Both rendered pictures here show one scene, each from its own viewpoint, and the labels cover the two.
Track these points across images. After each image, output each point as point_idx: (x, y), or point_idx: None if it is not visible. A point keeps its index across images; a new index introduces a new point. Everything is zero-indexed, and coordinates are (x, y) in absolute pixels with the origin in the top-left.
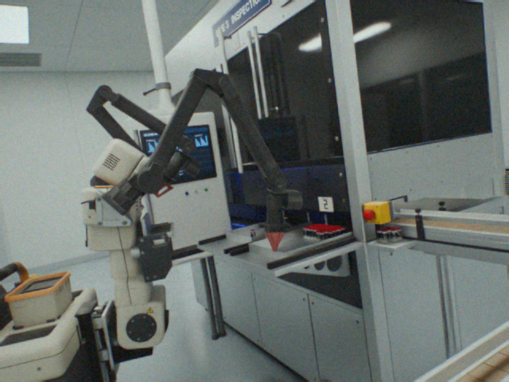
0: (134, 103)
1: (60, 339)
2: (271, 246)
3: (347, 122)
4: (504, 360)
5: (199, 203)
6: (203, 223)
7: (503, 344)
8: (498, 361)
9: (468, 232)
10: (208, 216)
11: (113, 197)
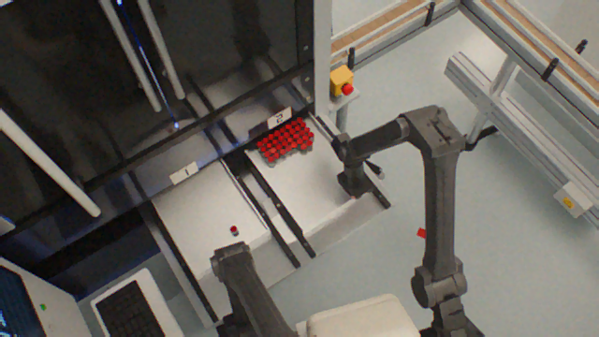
0: (281, 317)
1: None
2: (355, 197)
3: (327, 23)
4: (596, 101)
5: (63, 330)
6: (80, 335)
7: (585, 96)
8: (598, 104)
9: (387, 39)
10: (69, 322)
11: (472, 330)
